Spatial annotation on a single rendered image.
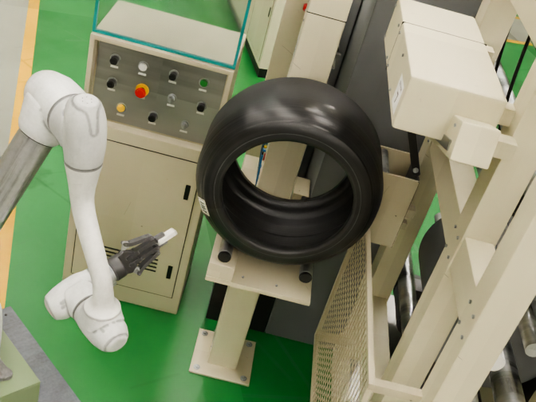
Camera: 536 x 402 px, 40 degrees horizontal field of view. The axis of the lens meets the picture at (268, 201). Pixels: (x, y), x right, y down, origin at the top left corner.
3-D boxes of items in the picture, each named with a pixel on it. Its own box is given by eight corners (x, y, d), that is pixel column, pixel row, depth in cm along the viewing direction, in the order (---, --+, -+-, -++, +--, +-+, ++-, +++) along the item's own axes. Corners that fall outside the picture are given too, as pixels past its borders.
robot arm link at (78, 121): (116, 165, 195) (92, 139, 203) (121, 104, 185) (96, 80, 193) (68, 175, 187) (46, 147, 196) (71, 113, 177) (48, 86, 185)
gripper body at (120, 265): (100, 256, 227) (125, 240, 230) (110, 277, 231) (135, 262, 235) (109, 265, 221) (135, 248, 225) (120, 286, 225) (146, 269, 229)
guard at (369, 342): (313, 334, 316) (364, 202, 278) (318, 335, 317) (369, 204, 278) (301, 526, 242) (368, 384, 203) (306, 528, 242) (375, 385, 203)
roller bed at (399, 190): (353, 208, 292) (377, 143, 275) (389, 218, 292) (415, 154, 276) (353, 238, 275) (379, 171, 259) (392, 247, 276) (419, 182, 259)
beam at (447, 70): (381, 39, 239) (397, -6, 230) (457, 61, 240) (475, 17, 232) (388, 128, 188) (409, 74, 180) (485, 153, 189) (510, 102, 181)
